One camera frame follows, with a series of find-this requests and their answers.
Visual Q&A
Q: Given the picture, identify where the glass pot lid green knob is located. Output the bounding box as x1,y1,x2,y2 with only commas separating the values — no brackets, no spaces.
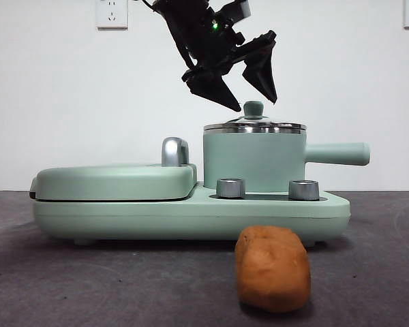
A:
204,100,307,130

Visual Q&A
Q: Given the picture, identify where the brown potato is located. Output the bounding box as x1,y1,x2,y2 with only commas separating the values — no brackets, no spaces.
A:
234,225,311,314

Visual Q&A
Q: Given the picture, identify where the silver control knob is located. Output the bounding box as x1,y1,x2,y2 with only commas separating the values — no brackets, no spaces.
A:
216,177,247,199
288,179,320,201

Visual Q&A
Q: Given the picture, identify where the green breakfast maker base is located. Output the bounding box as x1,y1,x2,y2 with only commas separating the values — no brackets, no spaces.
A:
33,181,351,247

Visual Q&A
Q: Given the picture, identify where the green hinged griddle cover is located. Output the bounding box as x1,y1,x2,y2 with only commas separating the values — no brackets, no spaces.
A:
29,163,198,202

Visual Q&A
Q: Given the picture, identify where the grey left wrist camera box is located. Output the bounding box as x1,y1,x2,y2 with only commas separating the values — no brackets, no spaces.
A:
224,0,252,21

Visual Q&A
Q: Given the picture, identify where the chrome griddle cover handle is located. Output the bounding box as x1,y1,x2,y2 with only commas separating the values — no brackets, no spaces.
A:
161,137,192,168

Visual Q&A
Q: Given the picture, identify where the green steamer pot with handle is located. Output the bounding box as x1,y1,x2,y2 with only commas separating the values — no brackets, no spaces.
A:
202,127,372,191

